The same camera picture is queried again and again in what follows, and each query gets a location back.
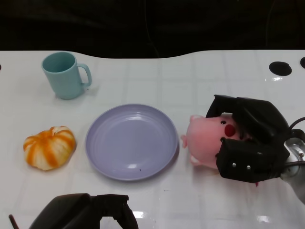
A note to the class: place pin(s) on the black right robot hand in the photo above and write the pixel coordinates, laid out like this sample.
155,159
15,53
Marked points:
257,119

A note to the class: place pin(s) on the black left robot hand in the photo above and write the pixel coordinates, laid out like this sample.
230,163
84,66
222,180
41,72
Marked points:
71,212

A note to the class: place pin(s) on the pink plush beaver doll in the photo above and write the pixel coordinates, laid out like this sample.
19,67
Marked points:
205,138

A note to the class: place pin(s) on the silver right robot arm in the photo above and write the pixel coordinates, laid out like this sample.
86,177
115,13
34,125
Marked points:
296,152

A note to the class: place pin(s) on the lavender round plate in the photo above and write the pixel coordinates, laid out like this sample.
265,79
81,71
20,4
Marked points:
131,143

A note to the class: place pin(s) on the thin dark rod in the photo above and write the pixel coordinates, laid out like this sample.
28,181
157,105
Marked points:
13,221

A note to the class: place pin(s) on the orange white striped pumpkin toy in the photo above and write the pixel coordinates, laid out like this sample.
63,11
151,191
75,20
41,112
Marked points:
48,148

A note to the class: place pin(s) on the light teal plastic mug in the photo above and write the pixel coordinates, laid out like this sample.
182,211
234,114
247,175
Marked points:
66,80

